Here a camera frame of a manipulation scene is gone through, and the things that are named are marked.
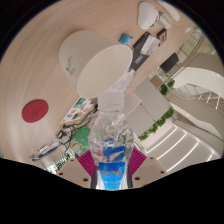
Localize flat round red coaster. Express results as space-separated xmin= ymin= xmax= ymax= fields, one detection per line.
xmin=21 ymin=99 xmax=50 ymax=124

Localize tangle of black cables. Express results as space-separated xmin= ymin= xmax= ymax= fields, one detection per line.
xmin=54 ymin=114 xmax=98 ymax=144

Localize black chair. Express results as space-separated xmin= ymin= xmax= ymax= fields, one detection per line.
xmin=159 ymin=52 xmax=180 ymax=74

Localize white power strip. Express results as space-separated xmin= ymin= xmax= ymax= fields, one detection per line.
xmin=156 ymin=0 xmax=182 ymax=23

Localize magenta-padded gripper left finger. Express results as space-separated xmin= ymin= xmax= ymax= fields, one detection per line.
xmin=56 ymin=149 xmax=98 ymax=190

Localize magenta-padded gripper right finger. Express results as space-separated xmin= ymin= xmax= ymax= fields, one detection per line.
xmin=128 ymin=147 xmax=168 ymax=189

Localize white packet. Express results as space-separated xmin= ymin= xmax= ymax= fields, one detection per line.
xmin=35 ymin=140 xmax=62 ymax=157

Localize small red and black box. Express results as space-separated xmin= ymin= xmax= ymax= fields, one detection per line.
xmin=155 ymin=28 xmax=168 ymax=47

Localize white paper cup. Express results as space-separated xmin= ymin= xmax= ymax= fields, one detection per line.
xmin=58 ymin=29 xmax=134 ymax=99

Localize small grey device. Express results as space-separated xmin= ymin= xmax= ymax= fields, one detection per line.
xmin=157 ymin=12 xmax=173 ymax=30

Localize printed booklet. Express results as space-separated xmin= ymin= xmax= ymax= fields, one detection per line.
xmin=106 ymin=68 xmax=136 ymax=94

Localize ceiling strip lights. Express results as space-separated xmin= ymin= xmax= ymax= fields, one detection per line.
xmin=146 ymin=124 xmax=214 ymax=173

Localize white computer mouse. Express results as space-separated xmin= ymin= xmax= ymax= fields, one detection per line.
xmin=137 ymin=1 xmax=160 ymax=30

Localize black folder with white card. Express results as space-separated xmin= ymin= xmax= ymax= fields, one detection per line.
xmin=128 ymin=31 xmax=161 ymax=73

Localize low planter with green plants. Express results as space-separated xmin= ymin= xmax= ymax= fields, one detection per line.
xmin=159 ymin=79 xmax=176 ymax=96

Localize glass balustrade railing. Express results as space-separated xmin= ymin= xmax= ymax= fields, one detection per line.
xmin=173 ymin=26 xmax=224 ymax=108

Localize clear blue-labelled water bottle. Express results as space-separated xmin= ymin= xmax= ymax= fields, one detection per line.
xmin=88 ymin=91 xmax=135 ymax=191

